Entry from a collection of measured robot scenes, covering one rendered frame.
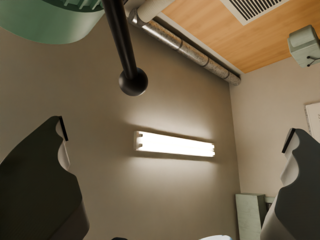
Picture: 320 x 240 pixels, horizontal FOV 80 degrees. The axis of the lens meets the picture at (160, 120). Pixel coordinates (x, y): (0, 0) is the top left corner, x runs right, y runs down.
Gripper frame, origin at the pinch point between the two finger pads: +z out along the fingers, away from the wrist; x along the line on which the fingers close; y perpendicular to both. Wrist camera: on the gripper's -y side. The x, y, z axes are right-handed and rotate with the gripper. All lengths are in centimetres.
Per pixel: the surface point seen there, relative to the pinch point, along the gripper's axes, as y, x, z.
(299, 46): 26, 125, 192
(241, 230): 250, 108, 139
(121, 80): 1.6, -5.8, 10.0
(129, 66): -0.5, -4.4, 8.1
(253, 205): 216, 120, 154
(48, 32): -2.5, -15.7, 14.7
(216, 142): 162, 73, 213
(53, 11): -4.9, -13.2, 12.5
